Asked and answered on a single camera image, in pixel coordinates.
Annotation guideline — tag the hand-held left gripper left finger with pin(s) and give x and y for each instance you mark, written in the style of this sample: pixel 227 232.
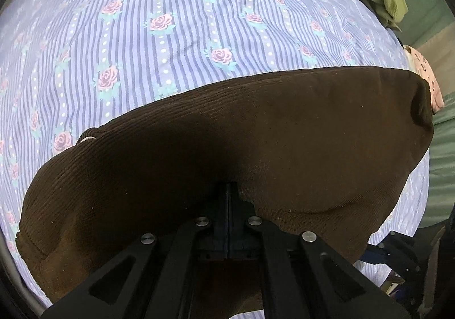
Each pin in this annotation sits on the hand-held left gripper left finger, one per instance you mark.
pixel 221 219

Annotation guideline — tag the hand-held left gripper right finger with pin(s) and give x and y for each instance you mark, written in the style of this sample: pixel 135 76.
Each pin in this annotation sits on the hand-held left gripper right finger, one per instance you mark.
pixel 234 219

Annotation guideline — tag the striped floral bed sheet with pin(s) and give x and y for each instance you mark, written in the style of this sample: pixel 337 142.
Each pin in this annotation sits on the striped floral bed sheet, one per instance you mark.
pixel 142 38

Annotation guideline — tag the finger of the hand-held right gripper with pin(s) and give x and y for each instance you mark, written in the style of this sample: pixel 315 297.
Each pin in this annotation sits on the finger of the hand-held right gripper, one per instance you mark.
pixel 394 251

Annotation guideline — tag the pink printed cloth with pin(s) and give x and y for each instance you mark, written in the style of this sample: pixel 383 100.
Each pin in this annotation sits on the pink printed cloth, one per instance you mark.
pixel 426 73

